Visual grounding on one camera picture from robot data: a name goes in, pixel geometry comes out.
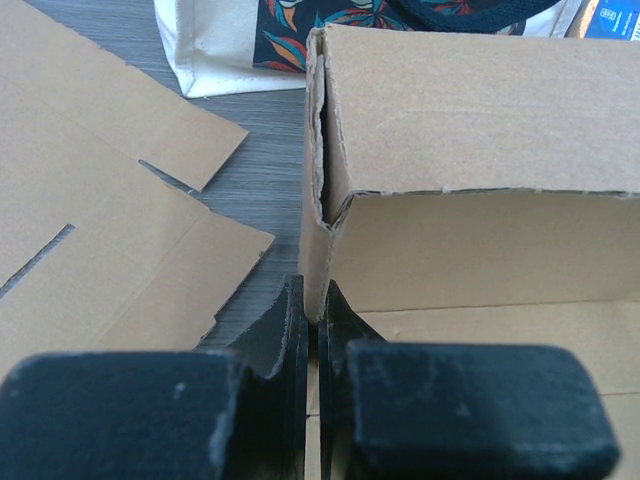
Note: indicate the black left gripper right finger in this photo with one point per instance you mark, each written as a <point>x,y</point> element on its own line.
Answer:
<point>454,411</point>

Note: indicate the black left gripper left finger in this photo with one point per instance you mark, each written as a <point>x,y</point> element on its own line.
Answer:
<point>232,413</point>

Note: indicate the brown cardboard box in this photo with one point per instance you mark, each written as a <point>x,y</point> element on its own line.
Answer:
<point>478,189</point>

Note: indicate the flat spare cardboard blank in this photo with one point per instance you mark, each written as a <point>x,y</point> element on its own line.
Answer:
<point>103,245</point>

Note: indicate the beige canvas tote bag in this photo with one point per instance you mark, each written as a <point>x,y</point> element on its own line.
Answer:
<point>219,47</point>

